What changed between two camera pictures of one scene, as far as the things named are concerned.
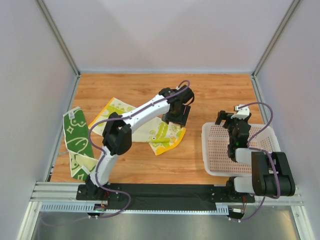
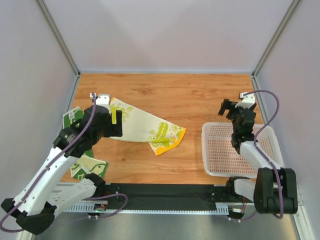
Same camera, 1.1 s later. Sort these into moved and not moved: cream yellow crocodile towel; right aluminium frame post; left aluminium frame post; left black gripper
Moved: left black gripper
Not moved: cream yellow crocodile towel; left aluminium frame post; right aluminium frame post
